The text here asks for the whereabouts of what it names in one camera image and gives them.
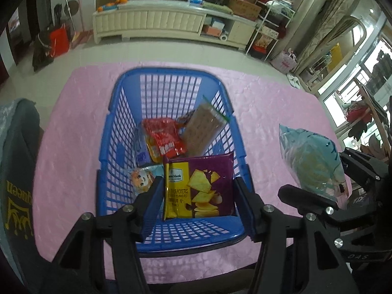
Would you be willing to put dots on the glass balcony door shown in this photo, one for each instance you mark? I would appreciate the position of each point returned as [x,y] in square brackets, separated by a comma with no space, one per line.
[376,52]

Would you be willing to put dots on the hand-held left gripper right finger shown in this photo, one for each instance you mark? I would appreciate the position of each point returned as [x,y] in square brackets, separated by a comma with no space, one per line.
[245,206]

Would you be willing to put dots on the broom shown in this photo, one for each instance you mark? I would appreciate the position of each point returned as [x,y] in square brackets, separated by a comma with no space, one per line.
[79,38]

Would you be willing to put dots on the black bag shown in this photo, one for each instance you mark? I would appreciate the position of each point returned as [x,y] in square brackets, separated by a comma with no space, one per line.
[41,52]

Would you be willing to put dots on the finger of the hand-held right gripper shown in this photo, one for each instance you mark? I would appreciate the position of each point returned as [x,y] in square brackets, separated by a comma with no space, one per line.
[306,199]
[361,164]

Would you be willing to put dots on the green folded cloth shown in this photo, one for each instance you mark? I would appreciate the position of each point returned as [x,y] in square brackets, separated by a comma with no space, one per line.
[217,7]

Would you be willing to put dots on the beige patterned curtain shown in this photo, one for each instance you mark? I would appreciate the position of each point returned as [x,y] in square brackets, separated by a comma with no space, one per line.
[333,15]

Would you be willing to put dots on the blue cartoon snack packet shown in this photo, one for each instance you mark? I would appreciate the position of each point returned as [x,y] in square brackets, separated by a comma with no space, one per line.
[144,177]

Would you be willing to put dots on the white slipper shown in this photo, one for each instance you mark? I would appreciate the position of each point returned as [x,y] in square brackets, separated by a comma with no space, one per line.
[292,78]
[296,85]

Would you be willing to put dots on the round brown wall disc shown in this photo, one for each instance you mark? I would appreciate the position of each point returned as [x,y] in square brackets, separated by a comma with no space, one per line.
[72,6]

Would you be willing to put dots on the wooden clothes rack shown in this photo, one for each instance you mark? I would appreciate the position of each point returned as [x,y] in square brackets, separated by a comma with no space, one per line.
[378,119]

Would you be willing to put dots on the white metal rack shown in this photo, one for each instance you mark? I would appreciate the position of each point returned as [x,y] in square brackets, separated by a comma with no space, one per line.
[252,36]

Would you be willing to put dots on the pink quilted blanket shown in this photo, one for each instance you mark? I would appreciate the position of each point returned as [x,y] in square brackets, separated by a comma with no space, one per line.
[76,113]

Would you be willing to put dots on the silver tower air conditioner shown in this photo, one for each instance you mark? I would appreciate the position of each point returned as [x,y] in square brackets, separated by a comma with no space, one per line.
[309,9]

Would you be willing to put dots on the purple gum tube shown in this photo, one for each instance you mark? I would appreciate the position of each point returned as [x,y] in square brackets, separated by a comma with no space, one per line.
[141,156]

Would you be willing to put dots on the cream TV cabinet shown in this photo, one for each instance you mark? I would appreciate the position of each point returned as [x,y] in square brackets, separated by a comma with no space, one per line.
[153,18]

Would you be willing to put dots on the red paper bag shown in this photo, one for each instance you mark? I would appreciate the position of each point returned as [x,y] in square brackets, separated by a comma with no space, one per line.
[59,39]

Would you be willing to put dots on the blue plastic basket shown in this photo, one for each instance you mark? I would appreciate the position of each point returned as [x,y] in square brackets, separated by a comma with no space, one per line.
[171,73]

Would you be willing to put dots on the brown cardboard box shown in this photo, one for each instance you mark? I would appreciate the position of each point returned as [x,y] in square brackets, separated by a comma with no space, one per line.
[245,7]

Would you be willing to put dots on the red garment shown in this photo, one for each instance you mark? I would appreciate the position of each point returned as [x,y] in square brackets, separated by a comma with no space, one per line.
[356,115]

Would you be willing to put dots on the large red snack packet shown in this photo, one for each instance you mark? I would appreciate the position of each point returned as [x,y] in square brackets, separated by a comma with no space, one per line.
[162,137]

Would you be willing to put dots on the purple cracker packet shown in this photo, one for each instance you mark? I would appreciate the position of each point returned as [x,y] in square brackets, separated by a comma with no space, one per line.
[211,171]

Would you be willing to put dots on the light blue bread packet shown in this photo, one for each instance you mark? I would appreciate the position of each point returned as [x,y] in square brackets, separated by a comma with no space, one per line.
[312,159]

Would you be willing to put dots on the white paper roll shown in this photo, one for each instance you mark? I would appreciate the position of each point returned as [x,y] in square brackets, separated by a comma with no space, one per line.
[224,37]

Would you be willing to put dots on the bunch of oranges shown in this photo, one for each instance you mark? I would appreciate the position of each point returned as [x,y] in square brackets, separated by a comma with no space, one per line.
[122,0]

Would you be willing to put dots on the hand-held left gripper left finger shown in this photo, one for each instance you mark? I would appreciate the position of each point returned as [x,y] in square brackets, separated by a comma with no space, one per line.
[153,206]

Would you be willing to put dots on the clear cracker pack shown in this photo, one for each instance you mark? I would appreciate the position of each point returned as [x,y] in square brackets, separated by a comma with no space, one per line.
[202,125]

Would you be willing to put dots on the orange printed bag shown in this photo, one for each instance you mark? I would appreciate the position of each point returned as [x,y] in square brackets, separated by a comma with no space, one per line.
[263,41]

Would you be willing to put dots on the pink gift bag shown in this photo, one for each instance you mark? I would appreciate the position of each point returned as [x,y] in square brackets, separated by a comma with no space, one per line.
[283,62]

